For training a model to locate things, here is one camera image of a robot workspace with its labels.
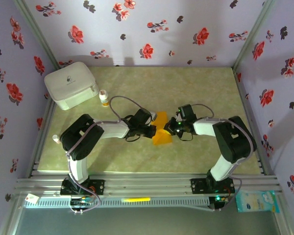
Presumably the grey slotted cable duct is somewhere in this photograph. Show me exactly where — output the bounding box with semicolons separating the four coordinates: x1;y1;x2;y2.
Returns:
23;197;210;209

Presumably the grey right arm cable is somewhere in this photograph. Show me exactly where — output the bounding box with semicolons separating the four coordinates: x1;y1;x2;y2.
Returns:
192;103;257;212

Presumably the white zippered pouch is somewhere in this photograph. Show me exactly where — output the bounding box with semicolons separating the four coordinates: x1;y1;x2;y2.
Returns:
44;61;100;111

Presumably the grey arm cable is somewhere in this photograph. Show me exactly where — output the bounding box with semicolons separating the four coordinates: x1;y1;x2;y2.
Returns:
66;95;151;215
192;103;257;212

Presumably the blue wet wipes pack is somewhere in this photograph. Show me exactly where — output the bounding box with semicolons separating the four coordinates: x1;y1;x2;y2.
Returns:
235;190;280;213

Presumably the grey left arm cable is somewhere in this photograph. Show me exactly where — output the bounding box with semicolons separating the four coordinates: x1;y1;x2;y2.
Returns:
66;95;151;215

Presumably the orange paper sheet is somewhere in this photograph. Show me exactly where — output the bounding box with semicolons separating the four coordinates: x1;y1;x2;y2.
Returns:
152;111;173;146

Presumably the small circuit board with wires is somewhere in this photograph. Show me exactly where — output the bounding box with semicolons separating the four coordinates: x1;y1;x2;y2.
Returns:
209;195;230;212
70;197;95;215

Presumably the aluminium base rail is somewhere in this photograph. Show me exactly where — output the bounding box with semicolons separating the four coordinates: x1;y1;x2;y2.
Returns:
14;172;284;196

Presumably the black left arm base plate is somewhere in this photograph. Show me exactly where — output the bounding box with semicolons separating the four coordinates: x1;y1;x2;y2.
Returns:
60;180;105;196

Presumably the white paper tag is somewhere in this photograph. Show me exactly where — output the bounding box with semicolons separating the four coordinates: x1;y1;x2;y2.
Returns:
25;193;39;204

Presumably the yellow sticker strip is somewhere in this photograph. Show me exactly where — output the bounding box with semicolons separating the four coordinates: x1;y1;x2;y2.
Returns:
122;197;151;203

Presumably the white pill bottle orange label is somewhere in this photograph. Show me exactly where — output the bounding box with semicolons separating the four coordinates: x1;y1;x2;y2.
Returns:
98;90;111;108

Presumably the aluminium corner post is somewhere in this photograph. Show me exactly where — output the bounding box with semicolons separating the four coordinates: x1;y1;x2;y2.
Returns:
13;0;60;71
232;0;276;71

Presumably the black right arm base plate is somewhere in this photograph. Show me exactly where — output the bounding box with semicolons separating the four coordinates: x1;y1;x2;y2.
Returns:
190;178;236;195

